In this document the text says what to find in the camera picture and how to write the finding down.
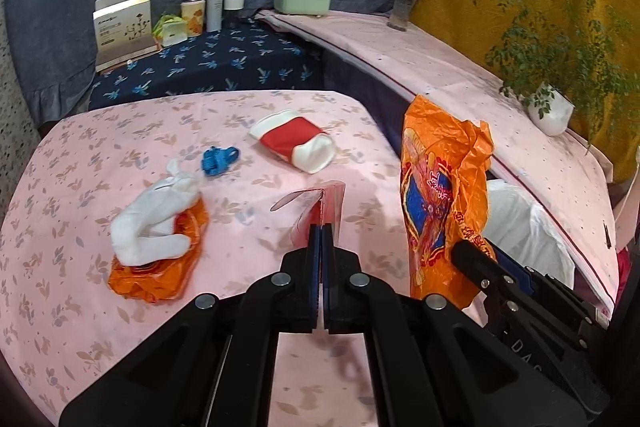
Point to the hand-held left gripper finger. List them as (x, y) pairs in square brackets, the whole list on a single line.
[(315, 277), (327, 277)]

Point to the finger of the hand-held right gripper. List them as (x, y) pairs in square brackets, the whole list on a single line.
[(522, 274), (485, 267)]

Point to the trash bin with white liner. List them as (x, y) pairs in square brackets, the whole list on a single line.
[(525, 227)]

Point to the red transparent plastic wrapper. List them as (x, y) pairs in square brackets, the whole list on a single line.
[(330, 207)]

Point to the orange bag with blue print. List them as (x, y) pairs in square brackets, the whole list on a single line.
[(430, 187)]

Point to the crushed red sleeve paper cup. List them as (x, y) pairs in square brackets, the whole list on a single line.
[(290, 139)]

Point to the blue hair clip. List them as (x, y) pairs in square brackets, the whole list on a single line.
[(215, 162)]

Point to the plain orange plastic bag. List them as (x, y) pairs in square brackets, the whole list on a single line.
[(150, 282)]

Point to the green plant in white pot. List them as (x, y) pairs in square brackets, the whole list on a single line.
[(555, 112)]

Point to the white gloves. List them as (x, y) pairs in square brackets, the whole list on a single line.
[(145, 227)]

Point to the dark purple cloth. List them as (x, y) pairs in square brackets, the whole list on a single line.
[(360, 92)]

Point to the pink shelf cloth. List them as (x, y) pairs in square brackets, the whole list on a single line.
[(450, 72)]

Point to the dark blue floral cloth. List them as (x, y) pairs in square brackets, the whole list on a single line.
[(210, 62)]

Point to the small green packet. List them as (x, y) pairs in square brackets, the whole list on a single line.
[(171, 33)]

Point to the yellow floral tin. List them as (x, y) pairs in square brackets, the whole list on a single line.
[(193, 18)]

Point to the tall white bottle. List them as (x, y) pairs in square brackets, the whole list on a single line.
[(215, 7)]

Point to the white and gold card box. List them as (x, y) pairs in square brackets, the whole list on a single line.
[(122, 32)]

